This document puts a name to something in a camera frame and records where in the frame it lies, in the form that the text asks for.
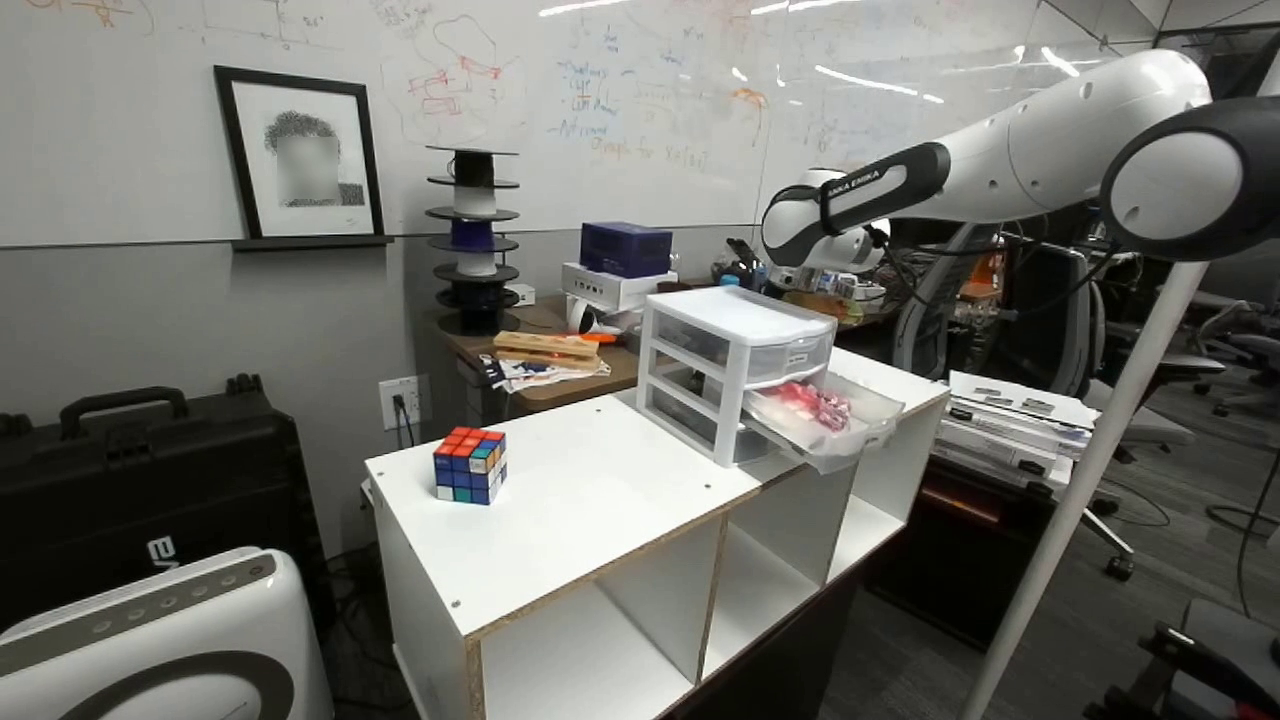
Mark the clear top drawer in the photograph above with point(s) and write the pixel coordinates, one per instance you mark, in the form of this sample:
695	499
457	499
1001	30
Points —
868	422

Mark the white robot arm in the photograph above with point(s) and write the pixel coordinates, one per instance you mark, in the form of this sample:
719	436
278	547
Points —
1168	168

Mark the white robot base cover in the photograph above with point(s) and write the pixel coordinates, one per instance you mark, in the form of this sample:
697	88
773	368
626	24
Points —
223	637

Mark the white three-drawer organizer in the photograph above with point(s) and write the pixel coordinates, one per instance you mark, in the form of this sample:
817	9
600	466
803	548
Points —
709	351

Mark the red items in drawer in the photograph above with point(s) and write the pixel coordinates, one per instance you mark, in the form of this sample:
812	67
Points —
820	405

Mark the wooden block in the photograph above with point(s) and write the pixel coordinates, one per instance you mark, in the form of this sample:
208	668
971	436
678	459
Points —
546	345

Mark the white flat box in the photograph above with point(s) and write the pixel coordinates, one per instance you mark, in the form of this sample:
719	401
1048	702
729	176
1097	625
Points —
606	291

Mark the dark blue box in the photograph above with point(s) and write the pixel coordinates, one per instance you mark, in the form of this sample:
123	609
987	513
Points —
626	251

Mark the wooden side desk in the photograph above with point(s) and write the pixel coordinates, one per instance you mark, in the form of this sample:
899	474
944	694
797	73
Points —
522	381

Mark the black filament spool stack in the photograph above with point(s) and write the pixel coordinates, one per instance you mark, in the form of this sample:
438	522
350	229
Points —
478	168

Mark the colourful puzzle cube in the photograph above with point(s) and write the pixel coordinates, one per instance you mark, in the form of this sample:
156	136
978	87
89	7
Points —
468	466

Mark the white cubby shelf unit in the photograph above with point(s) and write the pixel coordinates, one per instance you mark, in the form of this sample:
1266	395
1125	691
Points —
622	569

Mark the grey office chair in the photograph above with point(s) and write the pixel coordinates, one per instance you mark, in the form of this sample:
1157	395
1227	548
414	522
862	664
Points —
1015	313

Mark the stack of papers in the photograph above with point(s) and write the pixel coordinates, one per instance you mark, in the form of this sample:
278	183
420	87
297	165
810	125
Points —
1016	424

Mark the framed portrait picture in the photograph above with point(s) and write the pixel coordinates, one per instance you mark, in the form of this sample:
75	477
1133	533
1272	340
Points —
303	157

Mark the white diagonal pole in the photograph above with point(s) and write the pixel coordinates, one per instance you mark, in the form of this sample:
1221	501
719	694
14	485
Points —
1086	477

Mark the black hard case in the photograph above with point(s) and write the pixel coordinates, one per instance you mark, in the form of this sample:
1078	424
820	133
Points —
136	480

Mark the white wall outlet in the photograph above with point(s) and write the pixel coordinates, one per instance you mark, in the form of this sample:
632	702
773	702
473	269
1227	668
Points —
399	401

